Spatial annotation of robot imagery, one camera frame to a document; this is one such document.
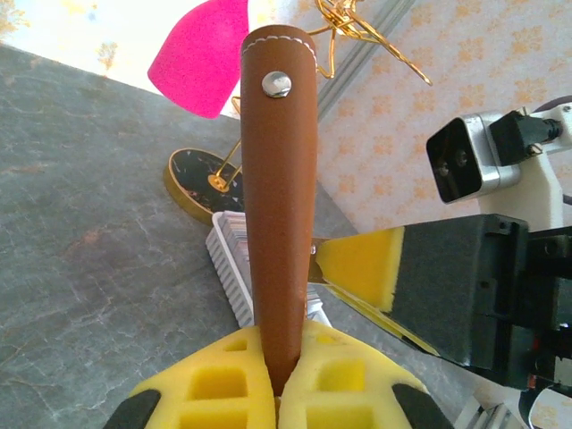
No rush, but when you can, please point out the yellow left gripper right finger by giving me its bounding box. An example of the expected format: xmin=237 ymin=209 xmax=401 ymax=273
xmin=279 ymin=319 xmax=455 ymax=429

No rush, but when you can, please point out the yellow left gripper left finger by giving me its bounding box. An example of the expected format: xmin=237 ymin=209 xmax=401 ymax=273
xmin=103 ymin=324 xmax=276 ymax=429

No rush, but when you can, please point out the pink wine glass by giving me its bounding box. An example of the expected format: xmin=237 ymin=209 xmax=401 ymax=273
xmin=147 ymin=0 xmax=250 ymax=120

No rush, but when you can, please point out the white slotted plastic tray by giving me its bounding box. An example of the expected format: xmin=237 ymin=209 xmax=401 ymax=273
xmin=205 ymin=210 xmax=334 ymax=330

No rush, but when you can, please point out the brown leather card holder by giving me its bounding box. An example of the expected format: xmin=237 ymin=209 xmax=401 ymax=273
xmin=240 ymin=26 xmax=327 ymax=398

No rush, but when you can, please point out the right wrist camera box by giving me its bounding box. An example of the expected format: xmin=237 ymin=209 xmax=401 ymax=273
xmin=425 ymin=110 xmax=525 ymax=206

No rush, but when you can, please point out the stack of cards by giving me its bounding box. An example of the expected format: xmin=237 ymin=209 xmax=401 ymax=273
xmin=222 ymin=215 xmax=249 ymax=265

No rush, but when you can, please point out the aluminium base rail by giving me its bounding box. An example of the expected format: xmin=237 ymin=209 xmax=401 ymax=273
xmin=453 ymin=392 xmax=537 ymax=429

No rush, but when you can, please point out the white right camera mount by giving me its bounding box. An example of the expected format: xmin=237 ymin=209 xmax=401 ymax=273
xmin=473 ymin=96 xmax=572 ymax=233

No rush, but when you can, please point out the gold wire glass rack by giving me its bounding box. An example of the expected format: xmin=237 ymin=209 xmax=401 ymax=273
xmin=163 ymin=0 xmax=433 ymax=225

